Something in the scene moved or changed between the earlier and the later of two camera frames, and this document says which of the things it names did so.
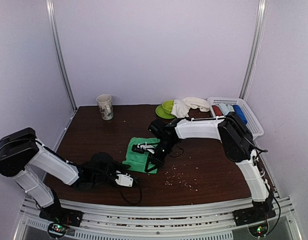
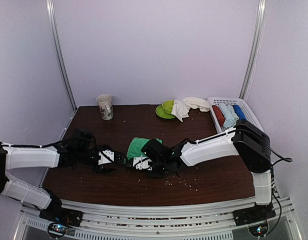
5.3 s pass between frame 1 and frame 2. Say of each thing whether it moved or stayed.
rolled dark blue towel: stayed
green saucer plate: stayed
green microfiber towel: moved
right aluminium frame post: stayed
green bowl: stayed
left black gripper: moved
